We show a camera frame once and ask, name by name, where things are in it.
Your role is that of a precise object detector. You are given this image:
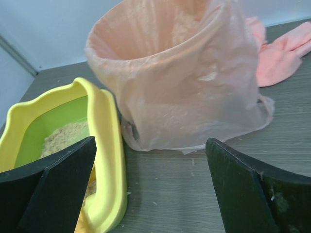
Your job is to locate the orange litter scoop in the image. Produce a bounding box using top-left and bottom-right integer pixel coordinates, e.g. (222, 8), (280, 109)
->
(74, 209), (94, 233)

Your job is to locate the bin with pink bag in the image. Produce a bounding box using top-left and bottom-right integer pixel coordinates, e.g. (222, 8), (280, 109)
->
(85, 0), (275, 154)

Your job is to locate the yellow green litter box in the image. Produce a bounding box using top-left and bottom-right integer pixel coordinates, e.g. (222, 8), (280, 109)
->
(0, 78), (127, 233)

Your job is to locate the beige cat litter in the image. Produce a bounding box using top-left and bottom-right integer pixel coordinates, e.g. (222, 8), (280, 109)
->
(38, 120), (98, 207)

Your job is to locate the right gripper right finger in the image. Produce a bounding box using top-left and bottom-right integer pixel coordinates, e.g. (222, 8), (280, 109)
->
(206, 138), (311, 233)

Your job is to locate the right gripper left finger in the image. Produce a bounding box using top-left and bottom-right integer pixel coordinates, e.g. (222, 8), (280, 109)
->
(0, 136), (97, 233)

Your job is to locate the pink cloth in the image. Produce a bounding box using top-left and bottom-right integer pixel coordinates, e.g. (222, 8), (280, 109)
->
(246, 17), (311, 87)

